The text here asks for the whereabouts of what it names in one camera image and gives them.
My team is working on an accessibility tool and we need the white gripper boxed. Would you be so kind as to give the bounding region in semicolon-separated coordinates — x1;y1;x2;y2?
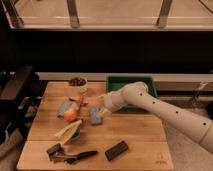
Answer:
98;90;126;117

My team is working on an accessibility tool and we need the black chair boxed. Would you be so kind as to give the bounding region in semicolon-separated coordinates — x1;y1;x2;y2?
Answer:
0;66;45;145

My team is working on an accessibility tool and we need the black rectangular block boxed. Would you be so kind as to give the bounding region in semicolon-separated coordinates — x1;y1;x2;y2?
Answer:
105;141;128;161

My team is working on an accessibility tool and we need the dark brown small box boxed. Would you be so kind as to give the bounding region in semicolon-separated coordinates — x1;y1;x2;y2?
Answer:
46;143;65;163

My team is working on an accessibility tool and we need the blue sponge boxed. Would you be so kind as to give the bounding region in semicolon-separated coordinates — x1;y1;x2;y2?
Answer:
89;107;102;125

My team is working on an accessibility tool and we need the white cup with brown contents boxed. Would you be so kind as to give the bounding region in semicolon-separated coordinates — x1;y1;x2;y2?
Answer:
69;77;87;94

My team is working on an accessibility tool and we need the yellow corn cob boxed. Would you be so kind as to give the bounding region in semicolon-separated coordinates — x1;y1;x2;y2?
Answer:
55;120;82;145

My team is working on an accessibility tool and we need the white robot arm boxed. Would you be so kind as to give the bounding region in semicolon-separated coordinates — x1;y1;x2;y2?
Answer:
102;82;213;154

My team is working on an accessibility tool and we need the red yellow apple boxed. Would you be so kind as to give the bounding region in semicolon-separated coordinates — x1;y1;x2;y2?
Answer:
63;108;78;122

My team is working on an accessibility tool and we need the orange carrot toy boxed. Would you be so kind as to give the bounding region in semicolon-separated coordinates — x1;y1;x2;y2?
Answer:
70;96;88;111

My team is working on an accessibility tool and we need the small blue bowl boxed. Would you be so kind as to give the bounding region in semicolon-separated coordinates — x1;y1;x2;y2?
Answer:
70;128;80;142

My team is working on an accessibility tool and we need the green plastic tray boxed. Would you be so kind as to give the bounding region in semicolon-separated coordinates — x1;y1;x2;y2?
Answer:
105;75;159;112

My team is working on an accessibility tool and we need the black handled tool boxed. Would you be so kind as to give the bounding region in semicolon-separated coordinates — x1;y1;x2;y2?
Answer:
65;150;98;164

